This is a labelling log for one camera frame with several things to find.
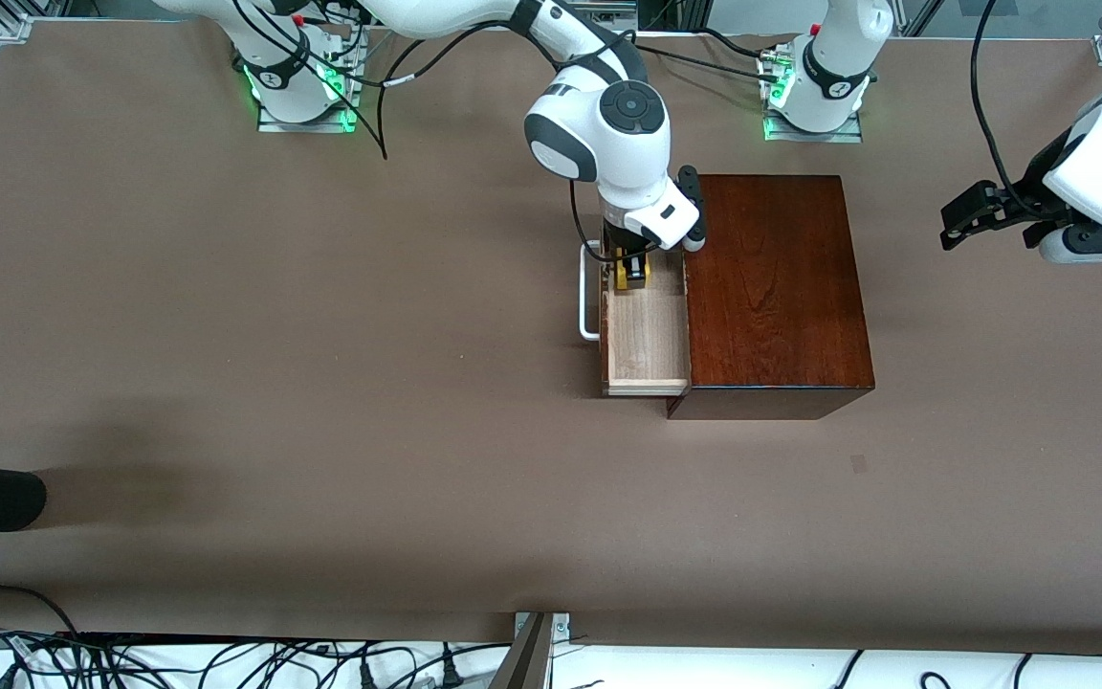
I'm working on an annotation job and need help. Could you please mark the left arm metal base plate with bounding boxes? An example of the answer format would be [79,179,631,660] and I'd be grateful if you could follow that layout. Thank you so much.
[763,53,865,144]

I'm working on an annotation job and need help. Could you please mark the black table cable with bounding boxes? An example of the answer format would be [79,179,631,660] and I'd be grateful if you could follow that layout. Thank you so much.
[632,42,787,83]
[702,27,774,60]

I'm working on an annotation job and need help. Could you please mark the paper table cover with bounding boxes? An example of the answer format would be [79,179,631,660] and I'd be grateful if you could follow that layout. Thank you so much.
[0,19,1102,657]

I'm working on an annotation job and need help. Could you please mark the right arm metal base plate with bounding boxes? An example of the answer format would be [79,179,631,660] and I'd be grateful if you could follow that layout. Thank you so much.
[257,29,365,134]

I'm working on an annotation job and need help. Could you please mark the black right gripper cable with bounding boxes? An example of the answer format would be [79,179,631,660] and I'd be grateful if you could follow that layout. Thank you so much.
[567,178,659,265]

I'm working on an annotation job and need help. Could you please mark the tangled black cables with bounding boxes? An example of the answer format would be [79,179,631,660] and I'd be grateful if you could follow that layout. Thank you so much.
[0,627,514,689]

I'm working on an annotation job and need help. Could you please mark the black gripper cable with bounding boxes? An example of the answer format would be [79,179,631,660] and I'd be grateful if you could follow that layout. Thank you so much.
[969,0,1032,217]
[567,178,659,265]

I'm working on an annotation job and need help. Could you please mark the grey metal post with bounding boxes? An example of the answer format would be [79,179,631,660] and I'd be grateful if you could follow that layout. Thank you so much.
[489,612,555,689]

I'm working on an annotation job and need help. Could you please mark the dark wooden drawer cabinet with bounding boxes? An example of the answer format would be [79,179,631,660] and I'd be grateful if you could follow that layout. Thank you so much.
[668,174,875,420]

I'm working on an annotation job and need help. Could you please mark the wooden drawer with metal handle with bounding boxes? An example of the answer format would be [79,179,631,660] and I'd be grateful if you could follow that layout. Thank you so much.
[578,239,693,398]

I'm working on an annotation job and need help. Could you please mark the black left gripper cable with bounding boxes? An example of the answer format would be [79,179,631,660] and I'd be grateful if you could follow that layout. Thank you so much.
[969,0,1032,217]

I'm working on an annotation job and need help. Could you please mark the silver corner bracket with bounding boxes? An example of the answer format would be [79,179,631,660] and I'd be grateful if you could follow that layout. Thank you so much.
[513,612,572,640]

